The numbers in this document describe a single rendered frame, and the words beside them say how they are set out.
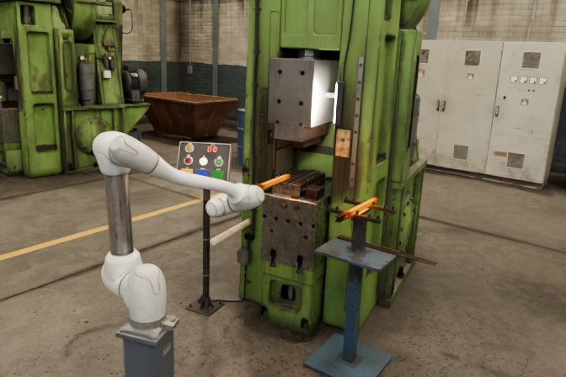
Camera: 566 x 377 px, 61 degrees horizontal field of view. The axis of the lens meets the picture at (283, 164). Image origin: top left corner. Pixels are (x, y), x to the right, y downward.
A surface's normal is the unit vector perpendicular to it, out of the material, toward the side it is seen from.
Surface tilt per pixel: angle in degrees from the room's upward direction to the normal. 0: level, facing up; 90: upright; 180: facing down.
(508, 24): 90
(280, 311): 89
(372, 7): 90
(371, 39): 90
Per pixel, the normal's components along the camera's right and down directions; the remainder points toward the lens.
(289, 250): -0.45, 0.18
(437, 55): -0.63, 0.15
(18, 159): 0.71, 0.18
